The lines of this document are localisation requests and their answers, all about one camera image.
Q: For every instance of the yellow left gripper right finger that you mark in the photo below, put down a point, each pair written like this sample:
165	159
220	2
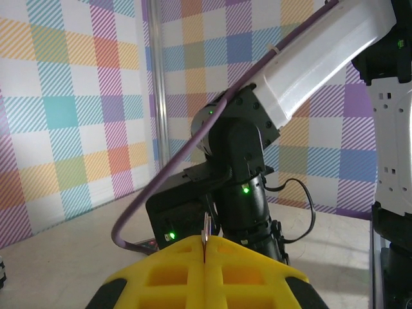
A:
244	280

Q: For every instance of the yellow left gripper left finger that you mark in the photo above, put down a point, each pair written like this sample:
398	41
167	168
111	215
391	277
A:
167	280

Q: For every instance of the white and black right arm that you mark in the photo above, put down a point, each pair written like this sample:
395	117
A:
322	48

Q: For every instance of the aluminium frame post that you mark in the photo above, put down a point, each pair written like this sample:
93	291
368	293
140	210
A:
159	80

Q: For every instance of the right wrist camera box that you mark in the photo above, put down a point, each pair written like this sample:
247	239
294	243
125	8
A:
180	206

